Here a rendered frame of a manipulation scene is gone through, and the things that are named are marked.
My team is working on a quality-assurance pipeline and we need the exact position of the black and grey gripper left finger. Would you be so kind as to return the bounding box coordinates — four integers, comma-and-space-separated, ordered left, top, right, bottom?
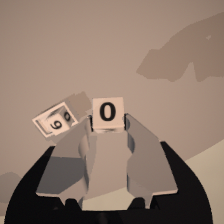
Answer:
4, 115, 94, 224

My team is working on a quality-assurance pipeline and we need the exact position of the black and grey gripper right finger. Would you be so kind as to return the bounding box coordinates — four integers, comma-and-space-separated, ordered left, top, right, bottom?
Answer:
124, 113, 213, 224

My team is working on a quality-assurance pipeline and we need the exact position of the beige number cube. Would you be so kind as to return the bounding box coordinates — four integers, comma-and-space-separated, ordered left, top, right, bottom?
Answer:
92, 97, 125, 133
44, 106, 74, 135

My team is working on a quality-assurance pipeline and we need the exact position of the beige rectangular tray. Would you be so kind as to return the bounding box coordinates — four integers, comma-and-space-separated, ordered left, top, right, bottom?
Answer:
32, 99, 80, 138

